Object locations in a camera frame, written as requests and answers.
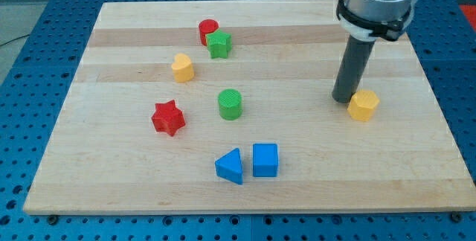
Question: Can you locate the yellow hexagon block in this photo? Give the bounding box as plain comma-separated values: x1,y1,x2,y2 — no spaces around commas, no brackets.
347,90,380,122

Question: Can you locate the blue triangle block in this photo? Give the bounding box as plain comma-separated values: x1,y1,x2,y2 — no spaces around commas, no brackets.
215,148,243,184

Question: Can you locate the blue cube block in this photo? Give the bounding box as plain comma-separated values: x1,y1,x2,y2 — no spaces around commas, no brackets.
252,143,279,177

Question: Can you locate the yellow heart block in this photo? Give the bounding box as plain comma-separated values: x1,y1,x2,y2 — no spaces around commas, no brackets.
171,53,195,83

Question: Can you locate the green star block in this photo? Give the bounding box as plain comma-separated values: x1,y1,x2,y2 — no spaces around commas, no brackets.
205,29,232,59

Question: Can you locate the red star block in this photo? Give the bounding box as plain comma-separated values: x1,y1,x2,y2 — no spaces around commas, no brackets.
151,100,186,137

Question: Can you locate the red cylinder block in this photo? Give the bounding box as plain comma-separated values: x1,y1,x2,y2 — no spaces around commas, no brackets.
198,19,219,46

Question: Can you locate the green cylinder block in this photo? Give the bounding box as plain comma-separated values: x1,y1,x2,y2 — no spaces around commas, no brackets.
217,89,242,121

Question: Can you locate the wooden board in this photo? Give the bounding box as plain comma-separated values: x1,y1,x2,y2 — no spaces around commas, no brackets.
23,0,475,215

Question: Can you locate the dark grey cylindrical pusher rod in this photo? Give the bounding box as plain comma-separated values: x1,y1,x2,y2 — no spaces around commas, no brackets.
332,36,375,103

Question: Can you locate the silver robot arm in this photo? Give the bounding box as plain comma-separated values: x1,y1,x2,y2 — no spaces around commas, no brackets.
332,0,417,103

